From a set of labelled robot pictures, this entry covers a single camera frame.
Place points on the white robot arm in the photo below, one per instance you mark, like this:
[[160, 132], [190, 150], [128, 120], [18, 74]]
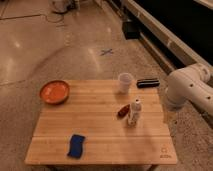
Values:
[[189, 84]]

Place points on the translucent plastic cup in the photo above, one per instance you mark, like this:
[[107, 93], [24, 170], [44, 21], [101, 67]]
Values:
[[124, 82]]

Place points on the small brown object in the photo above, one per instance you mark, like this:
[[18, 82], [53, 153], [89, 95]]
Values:
[[123, 111]]

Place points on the white bottle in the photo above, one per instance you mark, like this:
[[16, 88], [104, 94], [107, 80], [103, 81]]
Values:
[[134, 114]]

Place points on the black rectangular case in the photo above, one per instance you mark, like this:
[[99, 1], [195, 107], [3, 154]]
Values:
[[147, 83]]

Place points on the orange bowl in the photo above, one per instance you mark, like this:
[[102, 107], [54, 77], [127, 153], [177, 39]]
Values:
[[55, 92]]

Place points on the black box on floor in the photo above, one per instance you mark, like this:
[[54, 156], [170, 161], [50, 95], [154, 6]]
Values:
[[130, 30]]

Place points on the blue sponge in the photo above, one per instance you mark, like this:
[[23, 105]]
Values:
[[76, 146]]

